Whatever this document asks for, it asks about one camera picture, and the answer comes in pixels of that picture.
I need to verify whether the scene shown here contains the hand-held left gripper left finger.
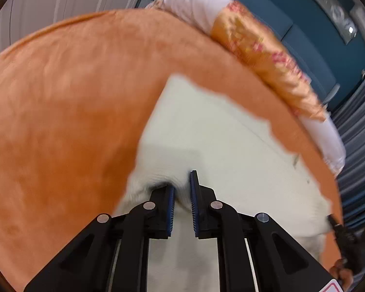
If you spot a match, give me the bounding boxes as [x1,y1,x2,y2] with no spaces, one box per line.
[24,186,175,292]

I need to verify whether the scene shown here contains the silver wall decoration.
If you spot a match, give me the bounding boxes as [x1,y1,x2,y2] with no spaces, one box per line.
[292,0,358,45]

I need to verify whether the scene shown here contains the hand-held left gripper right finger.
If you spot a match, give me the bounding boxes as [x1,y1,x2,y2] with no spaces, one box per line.
[189,170,339,292]

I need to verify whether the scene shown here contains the person's right hand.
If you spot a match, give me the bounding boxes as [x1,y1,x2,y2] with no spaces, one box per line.
[330,258,355,291]

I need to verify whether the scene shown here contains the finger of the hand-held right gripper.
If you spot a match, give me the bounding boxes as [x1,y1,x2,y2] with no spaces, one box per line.
[327,214,365,275]

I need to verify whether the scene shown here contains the white knitted garment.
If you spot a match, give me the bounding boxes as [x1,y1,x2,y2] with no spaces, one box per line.
[114,73,332,292]

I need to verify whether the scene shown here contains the grey curtain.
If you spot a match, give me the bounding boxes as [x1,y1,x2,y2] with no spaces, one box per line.
[331,67,365,228]

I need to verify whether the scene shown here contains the blue padded headboard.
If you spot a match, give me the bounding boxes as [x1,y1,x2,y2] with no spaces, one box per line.
[198,0,365,110]

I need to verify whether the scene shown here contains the white panelled wardrobe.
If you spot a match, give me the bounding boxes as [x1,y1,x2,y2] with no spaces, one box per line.
[0,0,165,64]

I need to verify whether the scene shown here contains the orange fleece blanket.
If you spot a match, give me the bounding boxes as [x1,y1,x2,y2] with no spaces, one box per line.
[0,9,344,292]

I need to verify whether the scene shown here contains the orange floral satin cloth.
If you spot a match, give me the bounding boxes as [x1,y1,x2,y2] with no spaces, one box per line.
[210,0,328,123]

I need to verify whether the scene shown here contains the white pillow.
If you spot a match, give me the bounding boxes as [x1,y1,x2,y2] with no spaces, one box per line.
[146,0,346,174]

